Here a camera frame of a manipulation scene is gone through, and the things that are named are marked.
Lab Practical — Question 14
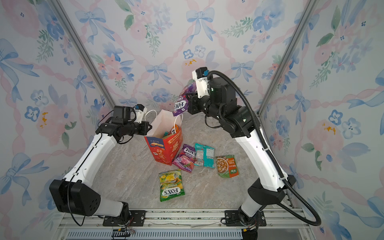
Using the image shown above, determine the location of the purple Fox's berries bag front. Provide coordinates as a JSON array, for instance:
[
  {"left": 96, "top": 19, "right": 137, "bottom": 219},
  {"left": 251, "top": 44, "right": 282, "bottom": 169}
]
[{"left": 173, "top": 82, "right": 197, "bottom": 117}]

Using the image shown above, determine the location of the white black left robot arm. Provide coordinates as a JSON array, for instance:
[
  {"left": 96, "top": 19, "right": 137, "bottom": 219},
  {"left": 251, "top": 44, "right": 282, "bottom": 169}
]
[{"left": 49, "top": 104, "right": 152, "bottom": 226}]

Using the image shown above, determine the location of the aluminium left corner post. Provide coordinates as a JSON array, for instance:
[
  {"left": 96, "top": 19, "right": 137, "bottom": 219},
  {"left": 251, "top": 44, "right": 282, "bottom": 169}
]
[{"left": 48, "top": 0, "right": 115, "bottom": 109}]

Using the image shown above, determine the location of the aluminium corner post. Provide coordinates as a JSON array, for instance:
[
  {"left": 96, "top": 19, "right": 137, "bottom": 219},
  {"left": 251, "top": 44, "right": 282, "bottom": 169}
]
[
  {"left": 258, "top": 0, "right": 318, "bottom": 117},
  {"left": 48, "top": 0, "right": 115, "bottom": 109}
]

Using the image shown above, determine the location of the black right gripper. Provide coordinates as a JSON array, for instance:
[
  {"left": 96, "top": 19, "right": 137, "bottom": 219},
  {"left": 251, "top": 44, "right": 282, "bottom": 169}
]
[{"left": 186, "top": 92, "right": 226, "bottom": 127}]

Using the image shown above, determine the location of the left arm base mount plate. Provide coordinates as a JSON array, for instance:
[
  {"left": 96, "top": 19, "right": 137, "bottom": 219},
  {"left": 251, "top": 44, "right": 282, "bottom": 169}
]
[{"left": 103, "top": 210, "right": 147, "bottom": 227}]

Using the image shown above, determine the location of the aluminium right corner post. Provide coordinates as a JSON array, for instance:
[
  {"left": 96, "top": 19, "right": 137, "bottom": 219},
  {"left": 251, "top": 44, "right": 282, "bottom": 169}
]
[{"left": 258, "top": 0, "right": 318, "bottom": 117}]

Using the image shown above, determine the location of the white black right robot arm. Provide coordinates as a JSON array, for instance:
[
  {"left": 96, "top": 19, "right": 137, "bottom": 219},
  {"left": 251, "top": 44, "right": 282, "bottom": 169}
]
[{"left": 187, "top": 76, "right": 294, "bottom": 226}]

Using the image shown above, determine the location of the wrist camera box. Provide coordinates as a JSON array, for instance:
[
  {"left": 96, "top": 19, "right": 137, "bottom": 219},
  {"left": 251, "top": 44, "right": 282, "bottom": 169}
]
[
  {"left": 134, "top": 104, "right": 148, "bottom": 124},
  {"left": 192, "top": 67, "right": 209, "bottom": 99}
]

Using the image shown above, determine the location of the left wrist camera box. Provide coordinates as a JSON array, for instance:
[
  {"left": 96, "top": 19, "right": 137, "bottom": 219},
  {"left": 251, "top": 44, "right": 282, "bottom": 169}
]
[{"left": 134, "top": 104, "right": 148, "bottom": 124}]

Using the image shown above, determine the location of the black corrugated cable conduit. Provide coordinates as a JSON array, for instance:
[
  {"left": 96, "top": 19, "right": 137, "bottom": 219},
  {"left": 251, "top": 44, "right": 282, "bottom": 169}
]
[{"left": 206, "top": 70, "right": 322, "bottom": 227}]

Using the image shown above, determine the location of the purple fox's berries bag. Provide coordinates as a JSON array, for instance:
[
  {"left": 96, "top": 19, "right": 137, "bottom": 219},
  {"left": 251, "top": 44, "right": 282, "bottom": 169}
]
[
  {"left": 173, "top": 82, "right": 197, "bottom": 117},
  {"left": 172, "top": 144, "right": 196, "bottom": 173}
]

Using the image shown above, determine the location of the purple Fox's berries bag rear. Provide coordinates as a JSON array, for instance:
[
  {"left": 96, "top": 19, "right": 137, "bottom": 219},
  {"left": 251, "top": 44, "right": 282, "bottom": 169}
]
[{"left": 172, "top": 144, "right": 196, "bottom": 173}]

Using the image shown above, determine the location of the red paper gift bag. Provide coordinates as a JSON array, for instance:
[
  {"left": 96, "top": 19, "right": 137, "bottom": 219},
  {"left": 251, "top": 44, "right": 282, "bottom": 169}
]
[{"left": 145, "top": 110, "right": 183, "bottom": 166}]

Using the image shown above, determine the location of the green Fox's spring tea bag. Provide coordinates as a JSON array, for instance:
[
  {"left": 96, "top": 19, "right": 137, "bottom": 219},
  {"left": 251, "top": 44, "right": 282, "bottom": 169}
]
[{"left": 159, "top": 169, "right": 185, "bottom": 202}]

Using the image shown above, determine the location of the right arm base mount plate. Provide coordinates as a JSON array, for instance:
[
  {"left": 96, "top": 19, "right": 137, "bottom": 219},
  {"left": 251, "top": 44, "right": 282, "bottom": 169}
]
[{"left": 221, "top": 209, "right": 267, "bottom": 228}]

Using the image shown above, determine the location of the teal mint candy bag rear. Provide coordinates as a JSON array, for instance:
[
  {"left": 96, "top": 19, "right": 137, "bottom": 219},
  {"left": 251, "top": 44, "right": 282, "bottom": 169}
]
[{"left": 194, "top": 143, "right": 215, "bottom": 169}]

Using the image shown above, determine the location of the orange Fox's fruits bag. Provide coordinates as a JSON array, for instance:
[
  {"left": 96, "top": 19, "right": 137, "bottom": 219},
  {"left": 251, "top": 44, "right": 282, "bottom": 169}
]
[{"left": 170, "top": 125, "right": 180, "bottom": 135}]

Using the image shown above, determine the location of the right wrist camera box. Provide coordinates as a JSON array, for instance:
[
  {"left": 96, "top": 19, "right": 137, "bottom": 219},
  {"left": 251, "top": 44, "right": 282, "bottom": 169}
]
[{"left": 192, "top": 67, "right": 209, "bottom": 99}]

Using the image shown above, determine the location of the green orange soup packet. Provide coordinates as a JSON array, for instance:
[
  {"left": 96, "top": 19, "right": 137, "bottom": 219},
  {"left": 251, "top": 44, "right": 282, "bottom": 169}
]
[{"left": 216, "top": 155, "right": 239, "bottom": 178}]

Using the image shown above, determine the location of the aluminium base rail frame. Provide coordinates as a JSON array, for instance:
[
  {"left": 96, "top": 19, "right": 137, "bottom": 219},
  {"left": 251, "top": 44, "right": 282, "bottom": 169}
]
[{"left": 53, "top": 208, "right": 315, "bottom": 240}]

